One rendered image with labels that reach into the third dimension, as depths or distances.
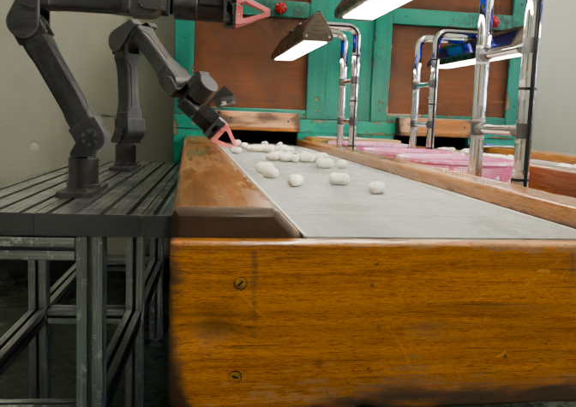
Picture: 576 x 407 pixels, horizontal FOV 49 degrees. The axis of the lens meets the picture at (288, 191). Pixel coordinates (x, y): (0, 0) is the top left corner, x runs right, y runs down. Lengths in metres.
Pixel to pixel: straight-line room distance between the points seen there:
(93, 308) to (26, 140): 2.24
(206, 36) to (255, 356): 1.91
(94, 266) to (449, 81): 1.77
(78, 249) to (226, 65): 1.37
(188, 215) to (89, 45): 2.75
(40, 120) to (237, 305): 2.82
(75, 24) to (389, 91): 1.59
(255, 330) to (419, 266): 0.16
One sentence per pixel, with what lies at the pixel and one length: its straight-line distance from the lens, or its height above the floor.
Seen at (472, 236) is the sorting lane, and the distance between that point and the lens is 0.65.
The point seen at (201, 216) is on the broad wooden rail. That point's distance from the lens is 0.57.
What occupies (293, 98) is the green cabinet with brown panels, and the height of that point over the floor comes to 0.91.
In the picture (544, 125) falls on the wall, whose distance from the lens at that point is 3.63.
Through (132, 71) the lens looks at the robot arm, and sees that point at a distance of 2.00.
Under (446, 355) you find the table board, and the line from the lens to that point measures 0.63.
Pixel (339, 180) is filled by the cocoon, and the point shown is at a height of 0.75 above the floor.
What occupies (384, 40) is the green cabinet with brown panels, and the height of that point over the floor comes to 1.15.
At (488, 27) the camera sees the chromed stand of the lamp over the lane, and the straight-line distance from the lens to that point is 1.11.
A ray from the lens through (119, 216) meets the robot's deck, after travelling 1.14.
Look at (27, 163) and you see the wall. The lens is 3.37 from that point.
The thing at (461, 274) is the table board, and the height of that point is 0.71.
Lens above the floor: 0.85
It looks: 7 degrees down
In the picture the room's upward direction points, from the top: 2 degrees clockwise
